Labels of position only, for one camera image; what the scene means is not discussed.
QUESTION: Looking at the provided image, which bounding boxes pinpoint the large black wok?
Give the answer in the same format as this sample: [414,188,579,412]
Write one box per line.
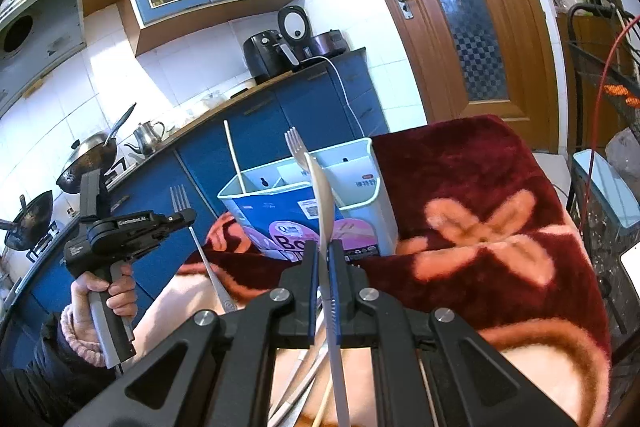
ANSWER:
[55,103,136,194]

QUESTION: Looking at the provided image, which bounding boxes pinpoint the steel kettle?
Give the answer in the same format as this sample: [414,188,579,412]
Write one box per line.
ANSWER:
[124,121,165,157]

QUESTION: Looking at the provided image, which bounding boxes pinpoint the white power cable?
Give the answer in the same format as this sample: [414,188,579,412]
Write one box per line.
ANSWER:
[309,55,368,139]

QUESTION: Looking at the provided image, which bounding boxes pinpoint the steel fork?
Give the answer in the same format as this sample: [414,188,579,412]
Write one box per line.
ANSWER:
[169,184,238,312]

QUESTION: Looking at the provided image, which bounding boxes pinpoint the grey range hood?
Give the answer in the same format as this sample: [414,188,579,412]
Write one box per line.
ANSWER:
[0,0,86,113]

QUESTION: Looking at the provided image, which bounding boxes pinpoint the red floral blanket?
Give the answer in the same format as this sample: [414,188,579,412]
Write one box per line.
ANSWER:
[134,116,612,426]

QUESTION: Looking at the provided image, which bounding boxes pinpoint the black air fryer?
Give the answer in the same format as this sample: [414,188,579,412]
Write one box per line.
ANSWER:
[243,29,293,84]

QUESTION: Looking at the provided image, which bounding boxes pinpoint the wooden door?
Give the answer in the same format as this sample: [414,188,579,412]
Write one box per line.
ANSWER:
[385,0,560,153]

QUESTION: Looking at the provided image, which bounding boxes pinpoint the wooden chopstick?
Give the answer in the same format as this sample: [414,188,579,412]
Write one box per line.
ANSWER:
[224,119,246,194]

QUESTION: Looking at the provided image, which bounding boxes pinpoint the blue kitchen base cabinets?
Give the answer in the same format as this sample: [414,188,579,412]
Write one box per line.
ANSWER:
[0,46,392,373]

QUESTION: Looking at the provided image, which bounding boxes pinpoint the black wire rack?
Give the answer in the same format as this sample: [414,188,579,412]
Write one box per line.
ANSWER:
[565,2,639,338]

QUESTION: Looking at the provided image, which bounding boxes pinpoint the light blue utensil box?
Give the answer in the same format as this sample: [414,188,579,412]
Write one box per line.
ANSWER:
[217,136,400,263]

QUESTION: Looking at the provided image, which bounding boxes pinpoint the white plastic fork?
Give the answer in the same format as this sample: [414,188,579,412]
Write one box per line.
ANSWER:
[284,127,310,173]

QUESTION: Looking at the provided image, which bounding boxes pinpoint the person's left forearm sleeve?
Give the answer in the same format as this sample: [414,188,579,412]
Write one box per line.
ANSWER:
[1,306,116,426]

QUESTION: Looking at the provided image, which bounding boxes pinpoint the person's left hand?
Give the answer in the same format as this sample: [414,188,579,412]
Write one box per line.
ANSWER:
[70,263,138,343]

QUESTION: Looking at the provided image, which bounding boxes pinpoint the dark rice cooker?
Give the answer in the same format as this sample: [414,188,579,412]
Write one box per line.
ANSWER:
[278,5,349,63]

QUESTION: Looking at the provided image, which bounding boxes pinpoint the beige plastic spoon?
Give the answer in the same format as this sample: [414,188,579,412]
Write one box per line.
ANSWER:
[307,153,350,427]

